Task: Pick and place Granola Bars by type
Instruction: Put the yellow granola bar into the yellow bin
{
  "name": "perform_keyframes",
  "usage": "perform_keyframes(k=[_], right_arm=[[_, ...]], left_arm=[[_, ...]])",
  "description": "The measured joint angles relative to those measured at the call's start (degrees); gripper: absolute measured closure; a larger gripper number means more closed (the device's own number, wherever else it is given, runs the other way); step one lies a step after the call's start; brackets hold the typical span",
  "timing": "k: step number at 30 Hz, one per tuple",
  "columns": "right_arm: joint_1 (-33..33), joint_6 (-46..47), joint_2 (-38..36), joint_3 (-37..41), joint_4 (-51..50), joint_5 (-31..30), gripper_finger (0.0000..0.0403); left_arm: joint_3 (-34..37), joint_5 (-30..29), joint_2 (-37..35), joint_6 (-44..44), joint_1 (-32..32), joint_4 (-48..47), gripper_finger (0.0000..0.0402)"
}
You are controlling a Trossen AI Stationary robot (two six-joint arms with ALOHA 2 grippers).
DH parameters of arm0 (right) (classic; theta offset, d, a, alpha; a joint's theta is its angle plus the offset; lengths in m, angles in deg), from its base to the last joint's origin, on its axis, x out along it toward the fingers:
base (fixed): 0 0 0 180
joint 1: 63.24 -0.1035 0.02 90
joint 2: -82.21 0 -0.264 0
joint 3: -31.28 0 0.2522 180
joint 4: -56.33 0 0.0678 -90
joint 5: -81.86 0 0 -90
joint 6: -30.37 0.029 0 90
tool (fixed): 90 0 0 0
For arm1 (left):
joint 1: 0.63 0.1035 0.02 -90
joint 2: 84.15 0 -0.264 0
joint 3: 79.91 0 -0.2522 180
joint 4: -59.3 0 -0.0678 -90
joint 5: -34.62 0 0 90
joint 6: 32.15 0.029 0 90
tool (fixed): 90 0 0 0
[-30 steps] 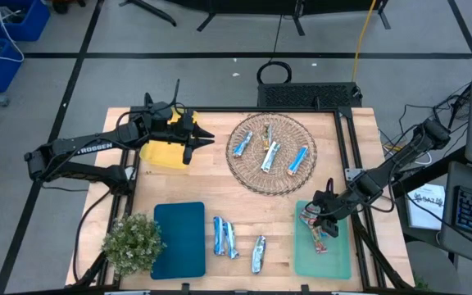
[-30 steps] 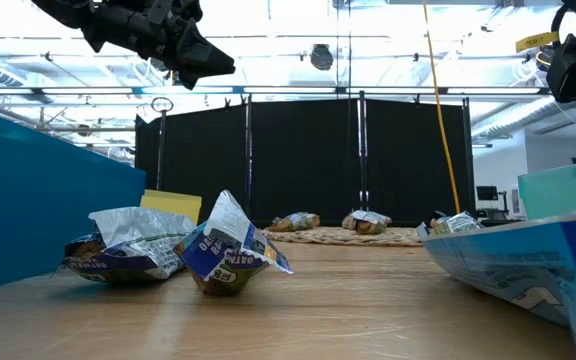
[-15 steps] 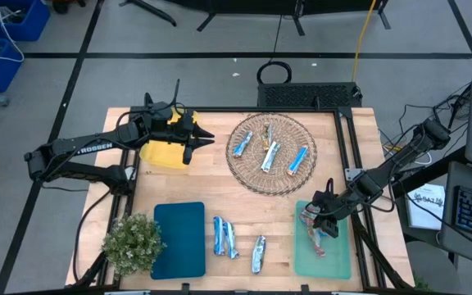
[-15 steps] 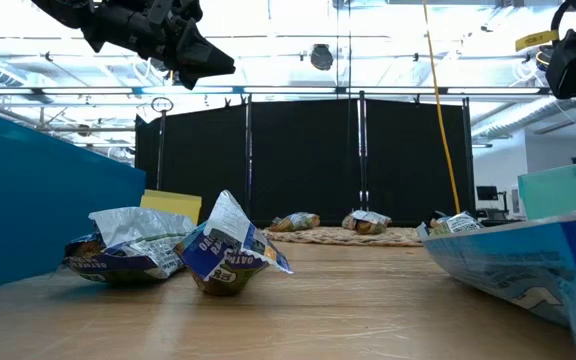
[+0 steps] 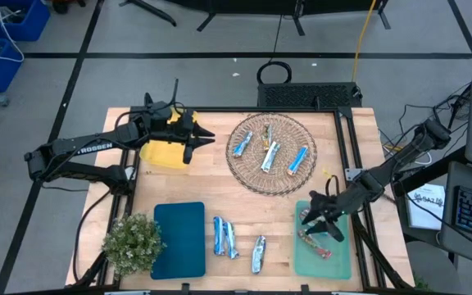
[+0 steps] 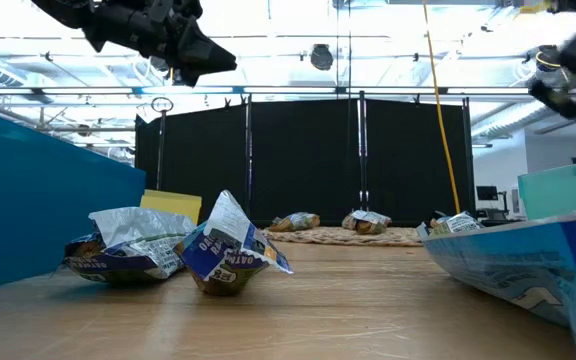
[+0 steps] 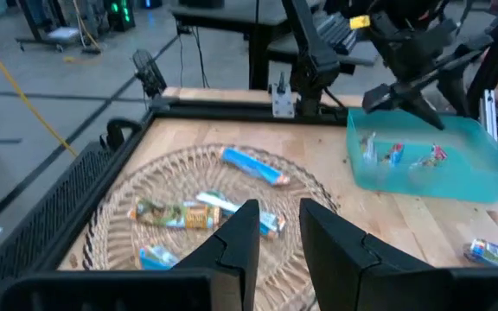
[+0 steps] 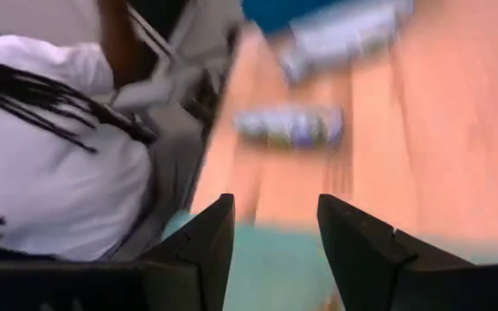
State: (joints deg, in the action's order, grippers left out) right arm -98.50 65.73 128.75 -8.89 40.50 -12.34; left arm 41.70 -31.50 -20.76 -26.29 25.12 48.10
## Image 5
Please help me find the white paper sign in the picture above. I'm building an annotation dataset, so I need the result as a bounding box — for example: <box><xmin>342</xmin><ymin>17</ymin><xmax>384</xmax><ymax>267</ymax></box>
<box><xmin>406</xmin><ymin>183</ymin><xmax>446</xmax><ymax>230</ymax></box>

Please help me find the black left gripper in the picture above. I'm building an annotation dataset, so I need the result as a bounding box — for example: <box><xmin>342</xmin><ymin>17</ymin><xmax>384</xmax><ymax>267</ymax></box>
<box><xmin>137</xmin><ymin>101</ymin><xmax>216</xmax><ymax>165</ymax></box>

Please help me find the black coiled cable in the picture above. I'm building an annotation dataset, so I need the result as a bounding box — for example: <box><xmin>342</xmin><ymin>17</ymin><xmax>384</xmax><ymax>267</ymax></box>
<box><xmin>256</xmin><ymin>60</ymin><xmax>293</xmax><ymax>85</ymax></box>

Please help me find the round woven placemat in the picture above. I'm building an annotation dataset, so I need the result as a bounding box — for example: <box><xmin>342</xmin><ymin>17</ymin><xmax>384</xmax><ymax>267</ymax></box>
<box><xmin>225</xmin><ymin>112</ymin><xmax>318</xmax><ymax>197</ymax></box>

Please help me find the small green potted plant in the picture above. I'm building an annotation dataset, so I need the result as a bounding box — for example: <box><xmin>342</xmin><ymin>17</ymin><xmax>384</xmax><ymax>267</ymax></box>
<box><xmin>101</xmin><ymin>212</ymin><xmax>167</xmax><ymax>278</ymax></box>

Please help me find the dark blue plastic bin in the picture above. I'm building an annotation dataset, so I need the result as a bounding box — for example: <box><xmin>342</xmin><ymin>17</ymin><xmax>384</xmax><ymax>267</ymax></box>
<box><xmin>150</xmin><ymin>201</ymin><xmax>207</xmax><ymax>281</ymax></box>

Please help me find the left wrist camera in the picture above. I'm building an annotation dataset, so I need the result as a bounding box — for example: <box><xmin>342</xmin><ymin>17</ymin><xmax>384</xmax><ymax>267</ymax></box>
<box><xmin>145</xmin><ymin>101</ymin><xmax>175</xmax><ymax>122</ymax></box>

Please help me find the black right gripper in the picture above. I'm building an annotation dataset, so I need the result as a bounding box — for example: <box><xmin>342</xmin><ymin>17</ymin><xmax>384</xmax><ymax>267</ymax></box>
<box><xmin>300</xmin><ymin>184</ymin><xmax>370</xmax><ymax>243</ymax></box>

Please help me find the yellow hanging cable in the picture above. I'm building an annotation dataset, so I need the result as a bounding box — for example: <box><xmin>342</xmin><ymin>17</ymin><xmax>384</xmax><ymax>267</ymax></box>
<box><xmin>350</xmin><ymin>0</ymin><xmax>379</xmax><ymax>82</ymax></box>

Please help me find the blue and red granola bar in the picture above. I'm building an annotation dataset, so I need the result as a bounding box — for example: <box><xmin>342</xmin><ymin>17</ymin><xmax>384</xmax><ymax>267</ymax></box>
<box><xmin>297</xmin><ymin>229</ymin><xmax>333</xmax><ymax>260</ymax></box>

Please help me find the black perforated computer case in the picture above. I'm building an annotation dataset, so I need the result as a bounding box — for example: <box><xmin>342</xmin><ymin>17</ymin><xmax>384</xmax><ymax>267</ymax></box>
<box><xmin>256</xmin><ymin>81</ymin><xmax>363</xmax><ymax>110</ymax></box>

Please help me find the blue oatmeal raisin bar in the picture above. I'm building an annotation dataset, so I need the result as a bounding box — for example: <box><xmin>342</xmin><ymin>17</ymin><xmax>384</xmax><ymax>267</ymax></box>
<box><xmin>213</xmin><ymin>216</ymin><xmax>226</xmax><ymax>256</ymax></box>
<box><xmin>223</xmin><ymin>221</ymin><xmax>240</xmax><ymax>260</ymax></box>

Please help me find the silver and blue granola bar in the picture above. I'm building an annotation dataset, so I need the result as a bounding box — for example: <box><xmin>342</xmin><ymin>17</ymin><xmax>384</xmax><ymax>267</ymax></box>
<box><xmin>260</xmin><ymin>141</ymin><xmax>282</xmax><ymax>174</ymax></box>

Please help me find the black curtain partition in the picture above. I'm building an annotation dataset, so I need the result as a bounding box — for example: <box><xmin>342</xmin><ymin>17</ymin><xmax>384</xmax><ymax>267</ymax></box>
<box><xmin>164</xmin><ymin>0</ymin><xmax>393</xmax><ymax>38</ymax></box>

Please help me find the green crunchy granola bar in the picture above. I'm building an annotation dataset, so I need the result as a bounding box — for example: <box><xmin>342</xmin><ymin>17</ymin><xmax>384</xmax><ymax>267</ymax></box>
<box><xmin>261</xmin><ymin>122</ymin><xmax>273</xmax><ymax>152</ymax></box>

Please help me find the teal plastic bin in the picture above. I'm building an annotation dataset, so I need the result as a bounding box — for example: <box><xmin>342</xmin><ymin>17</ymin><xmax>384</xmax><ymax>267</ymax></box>
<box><xmin>292</xmin><ymin>199</ymin><xmax>352</xmax><ymax>281</ymax></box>

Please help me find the black aluminium table frame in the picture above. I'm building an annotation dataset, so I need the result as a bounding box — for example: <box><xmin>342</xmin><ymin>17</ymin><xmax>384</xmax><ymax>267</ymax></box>
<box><xmin>66</xmin><ymin>92</ymin><xmax>416</xmax><ymax>295</ymax></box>

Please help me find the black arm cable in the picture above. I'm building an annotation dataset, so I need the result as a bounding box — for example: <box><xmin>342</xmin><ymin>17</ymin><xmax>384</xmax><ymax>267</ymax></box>
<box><xmin>71</xmin><ymin>190</ymin><xmax>112</xmax><ymax>284</ymax></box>

